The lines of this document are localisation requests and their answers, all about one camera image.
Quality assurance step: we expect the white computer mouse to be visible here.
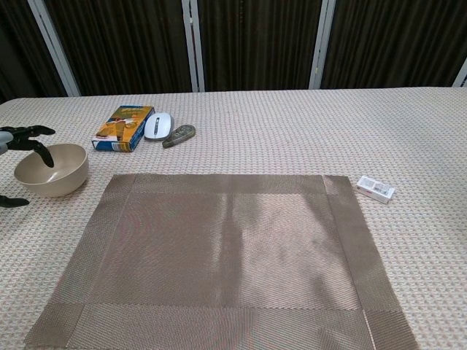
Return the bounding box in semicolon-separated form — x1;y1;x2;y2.
143;112;173;141

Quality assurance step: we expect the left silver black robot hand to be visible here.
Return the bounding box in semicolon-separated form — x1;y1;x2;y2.
0;125;56;209

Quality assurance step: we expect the small white cardboard box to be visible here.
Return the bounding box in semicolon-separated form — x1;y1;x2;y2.
355;175;396;205

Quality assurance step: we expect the beige woven tablecloth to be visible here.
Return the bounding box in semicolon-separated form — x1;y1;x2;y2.
0;85;467;350

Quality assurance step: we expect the white screen frame post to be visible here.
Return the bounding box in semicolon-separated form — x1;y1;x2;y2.
451;58;467;88
308;0;336;90
181;0;206;93
27;0;82;98

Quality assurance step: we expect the pale pink beige bowl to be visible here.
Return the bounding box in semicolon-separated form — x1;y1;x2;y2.
13;143;90;198

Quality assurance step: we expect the green correction tape dispenser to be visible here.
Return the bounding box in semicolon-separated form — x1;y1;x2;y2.
161;123;197;149

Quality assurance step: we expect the bronze woven placemat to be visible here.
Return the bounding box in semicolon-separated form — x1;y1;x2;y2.
23;173;420;350

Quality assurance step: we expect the blue orange snack box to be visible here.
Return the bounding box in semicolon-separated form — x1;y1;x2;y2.
90;105;156;153

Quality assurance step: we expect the dark corrugated screen panel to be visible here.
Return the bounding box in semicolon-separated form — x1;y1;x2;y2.
320;0;467;90
0;0;70;105
43;0;194;98
196;0;325;93

